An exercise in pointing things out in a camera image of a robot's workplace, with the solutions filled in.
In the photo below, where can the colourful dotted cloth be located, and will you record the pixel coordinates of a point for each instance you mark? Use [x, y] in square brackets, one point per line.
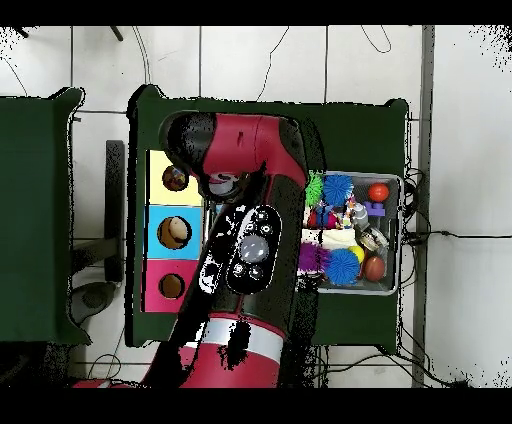
[174, 180]

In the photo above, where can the purple spiky toy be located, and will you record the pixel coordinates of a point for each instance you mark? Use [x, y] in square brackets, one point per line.
[316, 258]

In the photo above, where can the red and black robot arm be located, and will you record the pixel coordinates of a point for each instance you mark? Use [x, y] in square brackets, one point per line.
[248, 144]

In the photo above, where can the dark green table cloth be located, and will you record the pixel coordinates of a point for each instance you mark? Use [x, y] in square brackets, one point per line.
[360, 132]

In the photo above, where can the cream muslin cloth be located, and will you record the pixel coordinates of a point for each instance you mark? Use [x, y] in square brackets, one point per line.
[336, 238]

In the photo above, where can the black upright panel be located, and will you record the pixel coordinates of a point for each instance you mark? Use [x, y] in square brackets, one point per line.
[115, 208]

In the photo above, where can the wooden box with three holes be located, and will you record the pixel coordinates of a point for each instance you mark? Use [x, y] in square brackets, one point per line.
[176, 248]

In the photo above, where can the blue spiky ball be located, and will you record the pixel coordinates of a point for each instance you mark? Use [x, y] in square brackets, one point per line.
[343, 267]
[338, 190]

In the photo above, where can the dark green side-table cloth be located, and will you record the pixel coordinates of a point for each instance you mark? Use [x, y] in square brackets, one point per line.
[32, 160]

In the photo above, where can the green spiky ball white nub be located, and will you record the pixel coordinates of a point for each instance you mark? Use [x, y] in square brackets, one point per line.
[314, 190]

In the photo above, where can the shallow mesh bin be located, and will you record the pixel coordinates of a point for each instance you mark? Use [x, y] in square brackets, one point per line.
[390, 280]

